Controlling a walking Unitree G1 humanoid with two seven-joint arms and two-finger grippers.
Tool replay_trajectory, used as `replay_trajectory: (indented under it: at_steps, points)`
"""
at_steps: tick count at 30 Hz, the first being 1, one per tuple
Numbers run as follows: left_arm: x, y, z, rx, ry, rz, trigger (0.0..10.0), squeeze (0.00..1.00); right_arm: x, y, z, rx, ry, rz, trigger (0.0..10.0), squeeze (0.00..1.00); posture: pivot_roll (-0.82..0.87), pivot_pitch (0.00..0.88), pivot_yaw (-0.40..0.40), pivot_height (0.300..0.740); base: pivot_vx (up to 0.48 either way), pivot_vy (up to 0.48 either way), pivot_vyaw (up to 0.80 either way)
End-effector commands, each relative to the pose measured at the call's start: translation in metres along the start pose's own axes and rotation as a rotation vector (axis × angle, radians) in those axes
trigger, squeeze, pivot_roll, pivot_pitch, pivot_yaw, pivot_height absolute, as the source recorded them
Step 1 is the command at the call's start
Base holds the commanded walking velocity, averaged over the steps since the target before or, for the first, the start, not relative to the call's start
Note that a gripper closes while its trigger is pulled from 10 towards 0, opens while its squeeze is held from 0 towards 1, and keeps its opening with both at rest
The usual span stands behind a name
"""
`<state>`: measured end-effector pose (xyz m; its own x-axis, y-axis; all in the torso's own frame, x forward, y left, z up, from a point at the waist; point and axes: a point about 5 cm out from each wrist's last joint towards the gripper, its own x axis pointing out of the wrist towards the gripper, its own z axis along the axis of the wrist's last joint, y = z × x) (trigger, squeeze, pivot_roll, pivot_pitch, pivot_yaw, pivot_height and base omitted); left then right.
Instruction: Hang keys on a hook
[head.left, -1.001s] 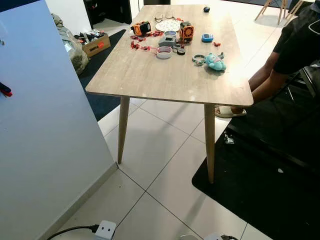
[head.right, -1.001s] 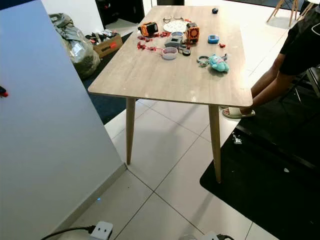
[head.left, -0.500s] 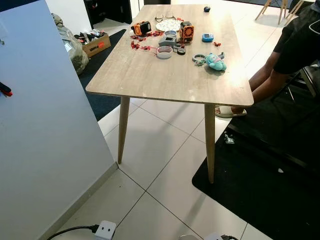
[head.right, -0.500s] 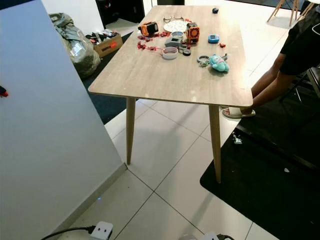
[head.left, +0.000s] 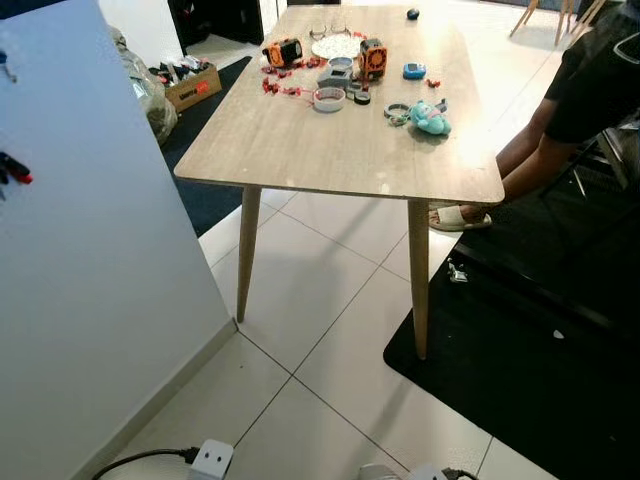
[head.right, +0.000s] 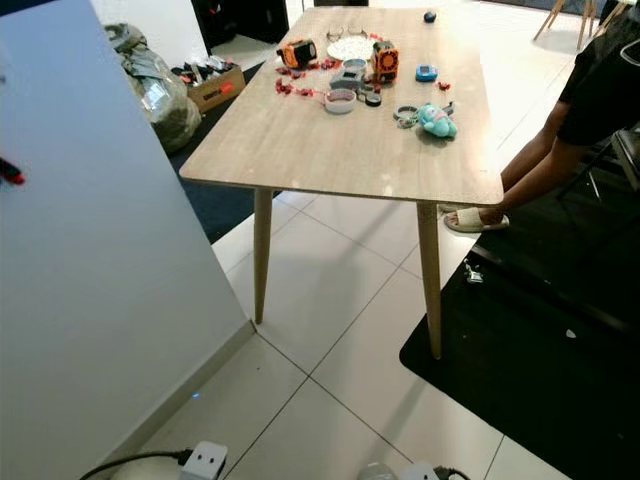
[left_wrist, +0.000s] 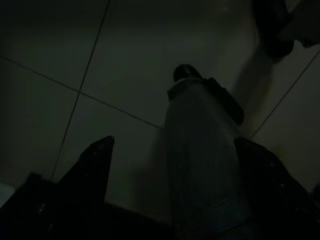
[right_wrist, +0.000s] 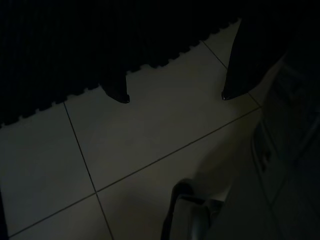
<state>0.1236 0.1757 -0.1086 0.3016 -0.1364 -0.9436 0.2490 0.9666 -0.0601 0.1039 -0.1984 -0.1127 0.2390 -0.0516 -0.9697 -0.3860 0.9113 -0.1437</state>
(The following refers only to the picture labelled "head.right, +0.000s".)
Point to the red keys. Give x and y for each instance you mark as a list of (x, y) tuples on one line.
[(10, 172)]

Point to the clear green plastic bag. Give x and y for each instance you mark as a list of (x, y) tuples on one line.
[(160, 85)]

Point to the dark blue floor rug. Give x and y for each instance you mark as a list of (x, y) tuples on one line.
[(220, 205)]

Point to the brown cardboard box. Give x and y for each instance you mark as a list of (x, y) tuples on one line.
[(215, 90)]

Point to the red wrapped candy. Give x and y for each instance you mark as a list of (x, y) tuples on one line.
[(284, 88)]

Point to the light wooden table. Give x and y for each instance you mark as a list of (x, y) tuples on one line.
[(310, 150)]

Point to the orange black screen device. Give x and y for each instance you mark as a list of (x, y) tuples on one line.
[(298, 53)]

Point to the wide white tape roll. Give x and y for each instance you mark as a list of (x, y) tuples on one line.
[(340, 101)]

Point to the small grey box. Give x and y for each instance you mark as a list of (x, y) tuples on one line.
[(350, 79)]

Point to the small white tape roll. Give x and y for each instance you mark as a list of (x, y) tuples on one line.
[(356, 65)]

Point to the black tape roll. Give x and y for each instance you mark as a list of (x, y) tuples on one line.
[(373, 98)]

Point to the patterned round plate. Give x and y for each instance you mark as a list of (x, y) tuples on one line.
[(350, 48)]

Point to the orange black fan device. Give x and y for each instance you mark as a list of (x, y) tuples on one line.
[(385, 60)]

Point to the blue digital timer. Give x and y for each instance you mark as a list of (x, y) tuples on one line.
[(426, 72)]

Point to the small shiny metal object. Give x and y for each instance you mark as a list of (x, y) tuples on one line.
[(472, 272)]

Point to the small dark blue object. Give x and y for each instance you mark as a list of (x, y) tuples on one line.
[(429, 16)]

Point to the black floor rug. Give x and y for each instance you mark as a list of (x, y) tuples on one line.
[(540, 360)]

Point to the wooden legged chair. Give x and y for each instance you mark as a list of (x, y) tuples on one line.
[(550, 18)]

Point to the person in black clothes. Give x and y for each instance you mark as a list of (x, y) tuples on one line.
[(610, 90)]

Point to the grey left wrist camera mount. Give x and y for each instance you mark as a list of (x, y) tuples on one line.
[(205, 462)]

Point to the thin frame glasses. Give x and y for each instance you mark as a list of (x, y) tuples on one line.
[(334, 34)]

